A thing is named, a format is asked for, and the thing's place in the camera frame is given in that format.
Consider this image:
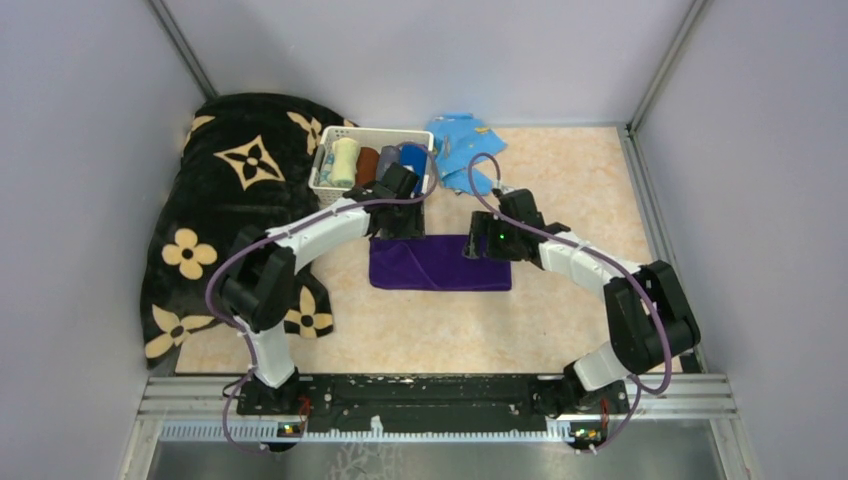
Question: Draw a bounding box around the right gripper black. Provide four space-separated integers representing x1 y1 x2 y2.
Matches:
463 210 520 261

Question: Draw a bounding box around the purple towel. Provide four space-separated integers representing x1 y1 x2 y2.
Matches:
368 235 512 292

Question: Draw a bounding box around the royal blue towel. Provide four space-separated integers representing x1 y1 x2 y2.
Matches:
399 144 428 195

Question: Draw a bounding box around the yellow green towel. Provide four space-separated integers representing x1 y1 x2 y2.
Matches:
329 137 360 188

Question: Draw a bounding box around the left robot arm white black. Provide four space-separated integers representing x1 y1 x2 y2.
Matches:
204 165 426 414

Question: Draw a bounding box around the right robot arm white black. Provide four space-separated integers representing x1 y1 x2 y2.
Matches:
463 189 701 412

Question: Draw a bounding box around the brown rolled towel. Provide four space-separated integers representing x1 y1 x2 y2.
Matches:
355 147 380 186

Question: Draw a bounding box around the grey rolled towel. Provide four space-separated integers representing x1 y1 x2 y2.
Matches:
375 145 401 181

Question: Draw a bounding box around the white plastic basket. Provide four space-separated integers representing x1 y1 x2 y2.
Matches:
308 126 434 207

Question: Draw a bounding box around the white blue patterned rolled towel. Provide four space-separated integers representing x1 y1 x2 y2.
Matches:
316 153 334 188

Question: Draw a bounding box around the light blue patterned towel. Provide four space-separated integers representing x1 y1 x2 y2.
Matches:
425 113 507 195

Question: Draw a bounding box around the black floral blanket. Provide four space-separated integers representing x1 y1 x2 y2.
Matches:
139 93 353 370

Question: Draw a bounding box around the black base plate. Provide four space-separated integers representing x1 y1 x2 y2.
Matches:
235 374 630 434

